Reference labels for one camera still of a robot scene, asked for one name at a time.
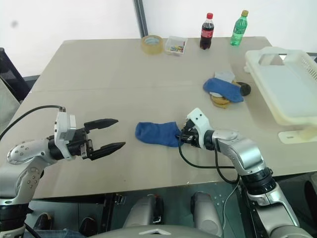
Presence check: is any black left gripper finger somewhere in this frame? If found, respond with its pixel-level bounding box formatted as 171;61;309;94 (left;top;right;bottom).
89;141;127;162
83;119;119;132

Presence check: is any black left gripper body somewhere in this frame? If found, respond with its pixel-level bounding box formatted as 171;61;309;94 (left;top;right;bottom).
66;122;96;161

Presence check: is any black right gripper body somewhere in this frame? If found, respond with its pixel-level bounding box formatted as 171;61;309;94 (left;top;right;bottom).
179;119;200;148

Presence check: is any blue sock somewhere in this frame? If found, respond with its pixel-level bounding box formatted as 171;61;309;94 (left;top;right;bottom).
135;120;183;148
202;77;245;104

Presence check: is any white sock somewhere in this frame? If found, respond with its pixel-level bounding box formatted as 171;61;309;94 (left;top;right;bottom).
213;71;236;83

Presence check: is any black sock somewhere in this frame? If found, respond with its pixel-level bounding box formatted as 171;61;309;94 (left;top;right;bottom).
235;81;252;97

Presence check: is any white plastic basket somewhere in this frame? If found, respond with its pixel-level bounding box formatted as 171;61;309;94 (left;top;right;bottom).
244;46;317;145

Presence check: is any yellow round object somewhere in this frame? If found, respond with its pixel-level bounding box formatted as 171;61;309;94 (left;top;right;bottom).
210;95;232;110

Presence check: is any silver left robot thigh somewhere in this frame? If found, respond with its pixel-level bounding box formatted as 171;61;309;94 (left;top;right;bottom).
123;193;165;228

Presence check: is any silver robot thigh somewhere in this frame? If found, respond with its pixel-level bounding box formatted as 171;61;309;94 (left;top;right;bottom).
123;193;165;228
190;192;224;238

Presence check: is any silver right robot thigh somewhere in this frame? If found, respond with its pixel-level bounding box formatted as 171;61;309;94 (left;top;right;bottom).
190;192;224;238

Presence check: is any dark shoe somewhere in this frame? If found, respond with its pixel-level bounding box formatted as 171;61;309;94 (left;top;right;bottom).
33;212;53;232
79;217;101;235

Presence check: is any clear box of coloured clips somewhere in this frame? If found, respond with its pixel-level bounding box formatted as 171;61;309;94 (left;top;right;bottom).
164;36;189;57

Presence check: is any blue jeans leg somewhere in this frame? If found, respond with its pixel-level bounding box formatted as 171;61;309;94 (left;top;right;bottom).
33;229;83;238

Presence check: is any clear packing tape roll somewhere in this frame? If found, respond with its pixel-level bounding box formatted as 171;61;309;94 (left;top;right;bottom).
141;35;164;56

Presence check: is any grey robot torso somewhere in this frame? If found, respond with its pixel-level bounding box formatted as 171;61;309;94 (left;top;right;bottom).
86;226;223;238

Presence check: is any black office chair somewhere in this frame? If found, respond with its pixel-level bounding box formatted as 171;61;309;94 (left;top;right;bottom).
0;47;32;129

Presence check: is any cola bottle with red cap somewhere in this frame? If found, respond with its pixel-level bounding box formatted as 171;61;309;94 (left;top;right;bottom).
199;12;214;51

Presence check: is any green plastic bottle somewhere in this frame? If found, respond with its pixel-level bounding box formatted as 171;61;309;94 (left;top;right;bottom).
230;9;249;47

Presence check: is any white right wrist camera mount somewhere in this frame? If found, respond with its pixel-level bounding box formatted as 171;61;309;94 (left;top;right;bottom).
186;108;215;149

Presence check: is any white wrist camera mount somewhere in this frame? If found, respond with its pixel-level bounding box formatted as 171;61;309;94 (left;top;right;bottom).
186;108;215;149
53;106;78;160

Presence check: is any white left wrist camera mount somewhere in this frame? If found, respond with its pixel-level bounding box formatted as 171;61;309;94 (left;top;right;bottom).
53;106;78;160

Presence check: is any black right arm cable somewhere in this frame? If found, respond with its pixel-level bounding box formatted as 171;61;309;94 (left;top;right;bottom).
177;135;241;184

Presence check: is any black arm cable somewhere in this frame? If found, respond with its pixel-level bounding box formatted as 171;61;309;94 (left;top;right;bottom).
177;135;241;184
0;105;66;142

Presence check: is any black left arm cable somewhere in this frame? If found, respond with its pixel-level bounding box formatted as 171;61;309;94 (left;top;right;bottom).
0;105;66;142

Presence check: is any black table frame bracket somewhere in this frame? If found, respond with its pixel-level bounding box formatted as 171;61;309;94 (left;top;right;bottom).
100;193;127;234

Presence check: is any thin white cable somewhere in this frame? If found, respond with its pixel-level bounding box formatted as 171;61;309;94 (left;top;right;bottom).
222;182;241;227

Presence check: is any dark vertical wall post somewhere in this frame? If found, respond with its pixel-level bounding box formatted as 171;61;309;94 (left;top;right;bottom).
133;0;149;39

